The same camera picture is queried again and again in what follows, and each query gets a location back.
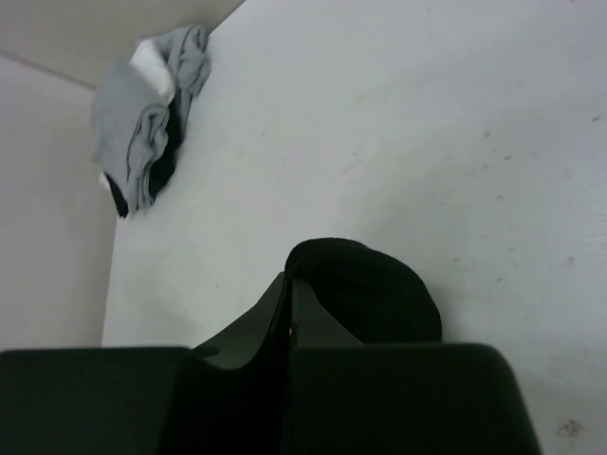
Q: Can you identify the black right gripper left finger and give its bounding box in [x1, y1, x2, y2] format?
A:
[1, 276, 288, 454]

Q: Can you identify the grey folded tank top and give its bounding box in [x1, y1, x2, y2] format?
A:
[90, 24, 213, 212]

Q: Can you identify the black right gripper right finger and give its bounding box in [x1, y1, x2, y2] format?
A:
[289, 280, 541, 454]

